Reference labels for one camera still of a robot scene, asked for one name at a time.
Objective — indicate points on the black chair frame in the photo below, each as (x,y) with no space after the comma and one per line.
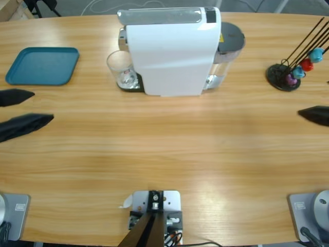
(38,3)

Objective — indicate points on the red coffee capsule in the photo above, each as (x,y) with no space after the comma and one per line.
(306,65)

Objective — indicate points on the teal plastic tray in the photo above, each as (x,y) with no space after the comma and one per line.
(41,65)

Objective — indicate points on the white mount block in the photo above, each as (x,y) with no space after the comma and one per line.
(172,200)

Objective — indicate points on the brown cardboard box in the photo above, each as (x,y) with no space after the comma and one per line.
(10,10)

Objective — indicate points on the clear water tank black lid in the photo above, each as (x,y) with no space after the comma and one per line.
(231,36)

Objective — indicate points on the arm grey base plate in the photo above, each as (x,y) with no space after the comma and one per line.
(298,213)
(19,213)

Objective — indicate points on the white tape tab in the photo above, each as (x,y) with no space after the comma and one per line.
(127,202)

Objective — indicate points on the black capsule holder with rods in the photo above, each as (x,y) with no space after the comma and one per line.
(276,74)

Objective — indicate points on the purple coffee capsule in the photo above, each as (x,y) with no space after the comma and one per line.
(291,79)

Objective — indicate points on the clear glass cup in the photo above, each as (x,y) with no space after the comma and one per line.
(124,79)

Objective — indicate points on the small blue coffee capsule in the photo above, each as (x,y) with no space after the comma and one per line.
(298,72)

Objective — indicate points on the large blue coffee capsule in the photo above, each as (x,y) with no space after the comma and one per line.
(315,55)

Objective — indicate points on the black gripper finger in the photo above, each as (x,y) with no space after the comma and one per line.
(13,97)
(20,126)
(317,115)

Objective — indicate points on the dark camera post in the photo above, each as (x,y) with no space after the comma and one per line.
(151,231)

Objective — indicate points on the white capsule coffee machine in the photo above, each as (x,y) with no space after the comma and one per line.
(167,51)

